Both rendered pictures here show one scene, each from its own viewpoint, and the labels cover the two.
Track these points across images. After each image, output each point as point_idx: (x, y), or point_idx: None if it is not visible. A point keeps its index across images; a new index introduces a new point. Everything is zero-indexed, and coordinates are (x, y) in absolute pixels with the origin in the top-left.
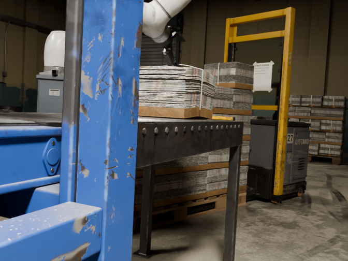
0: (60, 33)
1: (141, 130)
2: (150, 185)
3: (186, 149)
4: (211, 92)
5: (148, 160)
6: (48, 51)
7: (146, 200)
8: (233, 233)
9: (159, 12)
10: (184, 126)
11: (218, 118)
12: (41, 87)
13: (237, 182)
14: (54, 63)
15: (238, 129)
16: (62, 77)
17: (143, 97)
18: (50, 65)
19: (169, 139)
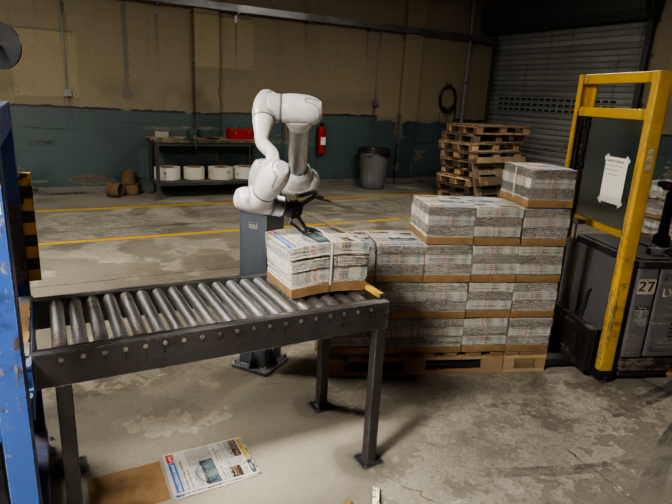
0: (259, 163)
1: (142, 345)
2: (323, 340)
3: (227, 349)
4: (358, 261)
5: (157, 365)
6: (249, 182)
7: (319, 354)
8: (370, 421)
9: (253, 198)
10: (220, 331)
11: (369, 291)
12: (242, 219)
13: (375, 368)
14: None
15: (372, 313)
16: None
17: (273, 265)
18: None
19: (190, 345)
